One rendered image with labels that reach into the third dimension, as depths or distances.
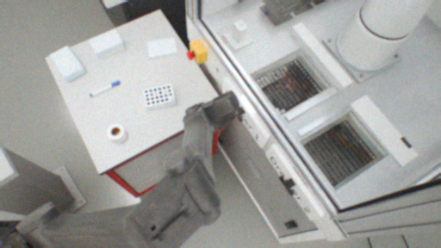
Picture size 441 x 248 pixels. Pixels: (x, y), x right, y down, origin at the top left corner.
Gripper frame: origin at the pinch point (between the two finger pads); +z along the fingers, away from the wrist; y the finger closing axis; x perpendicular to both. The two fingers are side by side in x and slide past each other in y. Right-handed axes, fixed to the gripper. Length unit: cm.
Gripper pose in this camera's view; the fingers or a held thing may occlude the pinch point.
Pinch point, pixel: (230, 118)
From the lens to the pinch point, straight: 104.3
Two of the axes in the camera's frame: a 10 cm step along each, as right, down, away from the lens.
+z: 4.5, 0.7, 8.9
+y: 7.2, -6.1, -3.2
